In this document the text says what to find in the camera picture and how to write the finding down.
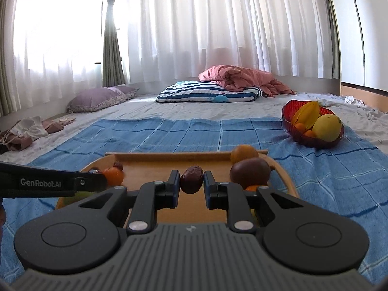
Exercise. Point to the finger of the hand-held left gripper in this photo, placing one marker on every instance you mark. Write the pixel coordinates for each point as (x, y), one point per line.
(91, 182)

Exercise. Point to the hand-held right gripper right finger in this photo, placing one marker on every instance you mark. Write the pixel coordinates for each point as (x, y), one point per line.
(206, 195)

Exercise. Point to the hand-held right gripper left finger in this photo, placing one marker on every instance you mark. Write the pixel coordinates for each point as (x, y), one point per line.
(175, 194)

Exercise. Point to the brown wrinkled date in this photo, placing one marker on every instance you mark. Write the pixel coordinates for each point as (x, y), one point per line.
(191, 179)

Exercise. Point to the orange tangerine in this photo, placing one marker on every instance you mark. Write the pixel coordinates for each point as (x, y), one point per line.
(115, 176)
(244, 154)

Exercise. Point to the wooden tray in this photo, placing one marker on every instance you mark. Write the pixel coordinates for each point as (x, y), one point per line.
(151, 163)

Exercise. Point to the small brown date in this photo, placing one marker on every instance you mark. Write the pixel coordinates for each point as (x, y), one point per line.
(118, 166)

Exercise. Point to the small orange kumquat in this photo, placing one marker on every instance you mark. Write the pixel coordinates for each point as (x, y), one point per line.
(253, 188)
(300, 127)
(309, 133)

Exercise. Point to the brown passion fruit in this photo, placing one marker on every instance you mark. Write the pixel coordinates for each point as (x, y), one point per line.
(250, 172)

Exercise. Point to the pile of clothes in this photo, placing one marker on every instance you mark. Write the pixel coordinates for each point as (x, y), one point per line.
(27, 130)

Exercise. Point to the purple pillow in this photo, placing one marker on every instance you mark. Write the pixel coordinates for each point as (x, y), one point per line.
(100, 98)

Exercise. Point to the grey bed sheet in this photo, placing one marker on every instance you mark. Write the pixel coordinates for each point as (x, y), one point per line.
(182, 109)

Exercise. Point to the blue white striped pillow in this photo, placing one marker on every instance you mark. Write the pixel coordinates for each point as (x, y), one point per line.
(206, 92)

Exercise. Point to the red glass bowl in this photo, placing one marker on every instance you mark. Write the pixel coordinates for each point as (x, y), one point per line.
(306, 144)

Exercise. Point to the blue checked blanket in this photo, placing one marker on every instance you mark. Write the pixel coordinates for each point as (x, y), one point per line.
(318, 172)

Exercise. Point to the green curtain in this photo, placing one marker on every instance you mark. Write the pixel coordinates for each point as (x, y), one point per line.
(112, 42)
(5, 66)
(333, 27)

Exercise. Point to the pink quilt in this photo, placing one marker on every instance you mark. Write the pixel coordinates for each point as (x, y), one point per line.
(242, 77)

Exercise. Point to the yellow starfruit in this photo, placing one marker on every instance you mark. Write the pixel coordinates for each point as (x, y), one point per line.
(307, 113)

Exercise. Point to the yellow mango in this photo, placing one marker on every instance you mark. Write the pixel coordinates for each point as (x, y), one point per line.
(327, 127)

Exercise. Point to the white crumpled cloth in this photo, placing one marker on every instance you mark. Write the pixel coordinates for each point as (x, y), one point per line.
(354, 100)

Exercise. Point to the white sheer curtain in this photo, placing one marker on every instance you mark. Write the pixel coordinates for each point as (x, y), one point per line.
(212, 15)

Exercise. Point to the white wardrobe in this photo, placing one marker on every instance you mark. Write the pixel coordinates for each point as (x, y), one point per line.
(372, 30)

